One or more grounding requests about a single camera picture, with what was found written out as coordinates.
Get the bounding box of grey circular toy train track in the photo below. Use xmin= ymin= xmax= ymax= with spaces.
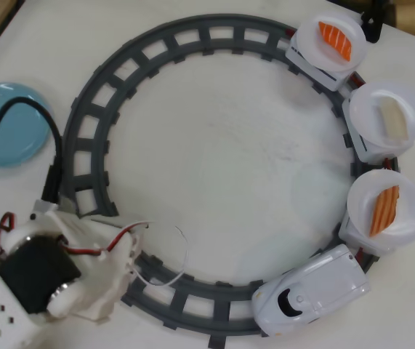
xmin=58 ymin=13 xmax=400 ymax=338

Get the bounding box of white Shinkansen toy locomotive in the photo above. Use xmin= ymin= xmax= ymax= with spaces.
xmin=251 ymin=243 xmax=370 ymax=326

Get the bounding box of thin white wire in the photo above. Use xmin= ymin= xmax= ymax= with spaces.
xmin=130 ymin=225 xmax=190 ymax=289

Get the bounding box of orange salmon toy sushi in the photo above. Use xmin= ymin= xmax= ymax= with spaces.
xmin=318 ymin=20 xmax=353 ymax=61

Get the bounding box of white round plastic plate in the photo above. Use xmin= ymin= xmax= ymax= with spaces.
xmin=297 ymin=9 xmax=368 ymax=72
xmin=348 ymin=80 xmax=415 ymax=149
xmin=347 ymin=169 xmax=415 ymax=249

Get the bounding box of orange striped shrimp toy sushi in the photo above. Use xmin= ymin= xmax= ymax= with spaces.
xmin=368 ymin=185 xmax=401 ymax=237

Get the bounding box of black camera cable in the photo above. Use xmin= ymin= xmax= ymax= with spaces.
xmin=0 ymin=96 xmax=65 ymax=233

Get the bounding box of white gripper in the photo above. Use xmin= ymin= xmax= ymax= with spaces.
xmin=52 ymin=214 xmax=147 ymax=324

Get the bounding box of blue dish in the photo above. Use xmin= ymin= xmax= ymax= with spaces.
xmin=0 ymin=81 xmax=54 ymax=169

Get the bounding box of red black servo wire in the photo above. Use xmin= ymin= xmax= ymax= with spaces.
xmin=0 ymin=213 xmax=18 ymax=260
xmin=63 ymin=220 xmax=150 ymax=257

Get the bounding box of white squid toy sushi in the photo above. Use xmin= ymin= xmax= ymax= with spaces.
xmin=375 ymin=95 xmax=410 ymax=141

